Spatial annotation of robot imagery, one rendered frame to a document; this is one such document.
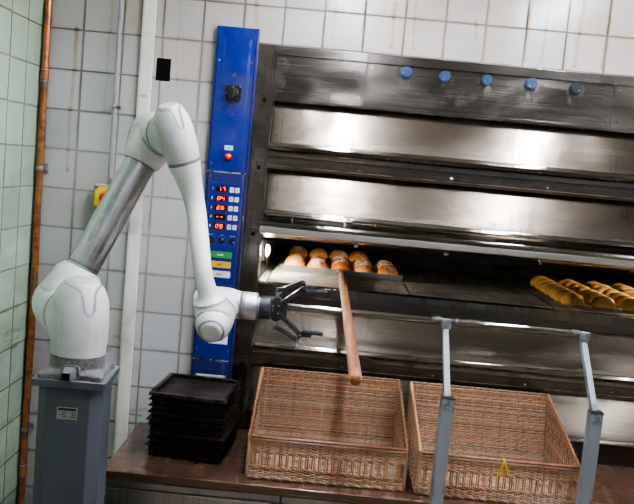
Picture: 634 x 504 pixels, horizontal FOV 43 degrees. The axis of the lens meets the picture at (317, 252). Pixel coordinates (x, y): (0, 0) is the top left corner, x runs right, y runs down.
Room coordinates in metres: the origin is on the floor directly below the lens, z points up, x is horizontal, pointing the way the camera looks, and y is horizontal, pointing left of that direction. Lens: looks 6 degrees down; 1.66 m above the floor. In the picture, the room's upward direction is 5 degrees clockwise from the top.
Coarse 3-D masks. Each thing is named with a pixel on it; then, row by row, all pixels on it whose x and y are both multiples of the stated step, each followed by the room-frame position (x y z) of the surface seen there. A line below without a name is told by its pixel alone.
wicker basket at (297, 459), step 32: (288, 384) 3.12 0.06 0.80; (320, 384) 3.12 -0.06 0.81; (384, 384) 3.13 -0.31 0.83; (256, 416) 2.91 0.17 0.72; (288, 416) 3.09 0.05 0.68; (320, 416) 3.09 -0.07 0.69; (352, 416) 3.09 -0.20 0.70; (384, 416) 3.09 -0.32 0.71; (256, 448) 2.67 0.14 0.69; (288, 448) 2.97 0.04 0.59; (320, 448) 2.67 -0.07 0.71; (352, 448) 2.67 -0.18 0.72; (384, 448) 2.67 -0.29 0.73; (288, 480) 2.67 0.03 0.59; (320, 480) 2.67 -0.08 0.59; (352, 480) 2.67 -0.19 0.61; (384, 480) 2.67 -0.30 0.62
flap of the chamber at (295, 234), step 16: (304, 240) 3.21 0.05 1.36; (320, 240) 3.13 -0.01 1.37; (336, 240) 3.05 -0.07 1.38; (352, 240) 3.02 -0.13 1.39; (368, 240) 3.02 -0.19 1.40; (384, 240) 3.02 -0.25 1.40; (400, 240) 3.02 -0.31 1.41; (480, 256) 3.17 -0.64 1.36; (496, 256) 3.09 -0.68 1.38; (512, 256) 3.02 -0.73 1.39; (528, 256) 3.01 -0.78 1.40; (544, 256) 3.01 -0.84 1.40; (560, 256) 3.01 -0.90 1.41; (576, 256) 3.01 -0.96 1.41
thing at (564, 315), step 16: (272, 288) 3.17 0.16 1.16; (320, 288) 3.17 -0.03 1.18; (336, 288) 3.20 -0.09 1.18; (400, 304) 3.16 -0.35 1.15; (416, 304) 3.16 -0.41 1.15; (432, 304) 3.16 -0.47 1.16; (448, 304) 3.16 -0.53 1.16; (464, 304) 3.16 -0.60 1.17; (480, 304) 3.16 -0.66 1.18; (496, 304) 3.17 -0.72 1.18; (512, 304) 3.21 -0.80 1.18; (560, 320) 3.15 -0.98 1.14; (576, 320) 3.15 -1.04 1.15; (592, 320) 3.15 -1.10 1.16; (608, 320) 3.15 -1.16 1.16; (624, 320) 3.15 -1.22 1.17
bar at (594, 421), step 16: (288, 304) 2.80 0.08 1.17; (304, 304) 2.80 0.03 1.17; (400, 320) 2.79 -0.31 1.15; (416, 320) 2.79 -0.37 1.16; (432, 320) 2.79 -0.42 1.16; (448, 320) 2.78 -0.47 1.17; (464, 320) 2.79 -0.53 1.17; (480, 320) 2.80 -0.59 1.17; (448, 336) 2.76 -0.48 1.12; (560, 336) 2.79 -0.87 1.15; (576, 336) 2.78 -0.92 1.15; (448, 352) 2.71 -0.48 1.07; (448, 368) 2.66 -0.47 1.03; (448, 384) 2.62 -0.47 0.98; (592, 384) 2.65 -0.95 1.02; (448, 400) 2.56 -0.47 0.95; (592, 400) 2.60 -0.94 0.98; (448, 416) 2.56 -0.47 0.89; (592, 416) 2.55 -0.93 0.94; (448, 432) 2.56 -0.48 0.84; (592, 432) 2.55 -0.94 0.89; (448, 448) 2.56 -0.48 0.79; (592, 448) 2.55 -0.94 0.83; (592, 464) 2.55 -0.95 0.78; (432, 480) 2.58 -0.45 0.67; (592, 480) 2.55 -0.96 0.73; (432, 496) 2.56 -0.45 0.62; (576, 496) 2.59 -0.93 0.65; (592, 496) 2.55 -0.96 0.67
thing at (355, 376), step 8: (344, 280) 3.24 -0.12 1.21; (344, 288) 3.03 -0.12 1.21; (344, 296) 2.85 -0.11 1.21; (344, 304) 2.69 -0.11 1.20; (344, 312) 2.55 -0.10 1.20; (344, 320) 2.44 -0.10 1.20; (352, 320) 2.45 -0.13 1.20; (344, 328) 2.33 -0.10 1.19; (352, 328) 2.31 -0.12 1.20; (352, 336) 2.19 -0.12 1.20; (352, 344) 2.09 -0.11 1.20; (352, 352) 2.00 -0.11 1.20; (352, 360) 1.92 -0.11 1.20; (352, 368) 1.85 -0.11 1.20; (360, 368) 1.88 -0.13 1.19; (352, 376) 1.79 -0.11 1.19; (360, 376) 1.80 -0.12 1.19; (352, 384) 1.79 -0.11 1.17
